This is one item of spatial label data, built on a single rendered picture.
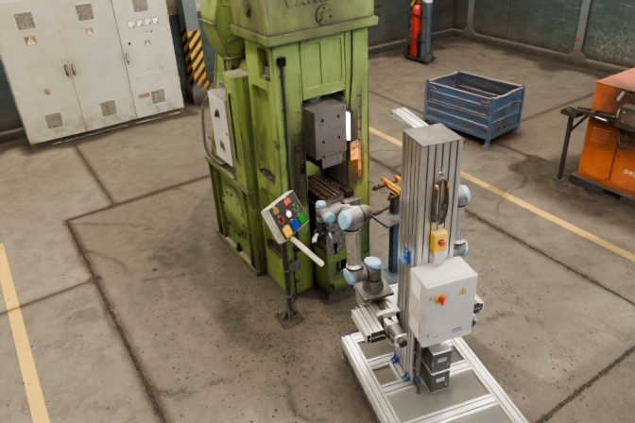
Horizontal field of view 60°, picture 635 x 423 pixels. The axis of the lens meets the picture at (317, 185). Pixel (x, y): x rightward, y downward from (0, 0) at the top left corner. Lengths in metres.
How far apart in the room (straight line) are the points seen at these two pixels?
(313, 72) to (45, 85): 5.40
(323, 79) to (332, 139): 0.47
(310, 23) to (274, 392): 2.72
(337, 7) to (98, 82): 5.49
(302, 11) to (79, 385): 3.28
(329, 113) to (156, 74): 5.37
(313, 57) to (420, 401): 2.57
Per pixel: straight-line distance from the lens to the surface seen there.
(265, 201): 4.87
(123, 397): 4.59
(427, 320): 3.40
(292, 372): 4.44
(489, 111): 7.70
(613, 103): 6.77
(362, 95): 4.60
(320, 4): 4.13
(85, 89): 9.00
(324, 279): 5.00
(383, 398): 3.97
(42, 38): 8.76
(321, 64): 4.26
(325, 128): 4.27
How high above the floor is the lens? 3.28
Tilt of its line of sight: 29 degrees down
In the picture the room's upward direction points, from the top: 3 degrees counter-clockwise
